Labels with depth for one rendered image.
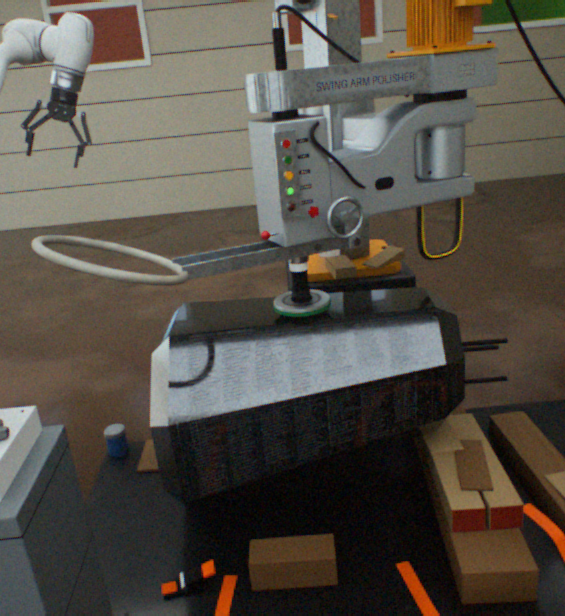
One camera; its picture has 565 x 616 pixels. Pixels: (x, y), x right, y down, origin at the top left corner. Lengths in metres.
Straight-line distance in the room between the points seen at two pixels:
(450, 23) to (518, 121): 6.62
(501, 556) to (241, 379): 1.04
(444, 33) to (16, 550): 2.08
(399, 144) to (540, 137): 6.91
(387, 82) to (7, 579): 1.85
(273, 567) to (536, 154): 7.65
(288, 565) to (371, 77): 1.68
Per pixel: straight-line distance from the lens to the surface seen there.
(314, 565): 2.28
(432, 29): 2.43
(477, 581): 2.25
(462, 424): 2.71
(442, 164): 2.47
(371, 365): 2.23
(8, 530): 1.65
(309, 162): 2.11
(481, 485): 2.37
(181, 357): 2.26
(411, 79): 2.31
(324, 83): 2.12
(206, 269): 2.07
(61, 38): 1.99
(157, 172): 8.46
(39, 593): 1.76
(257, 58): 8.27
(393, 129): 2.31
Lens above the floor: 1.70
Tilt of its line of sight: 21 degrees down
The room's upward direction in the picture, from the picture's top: 6 degrees counter-clockwise
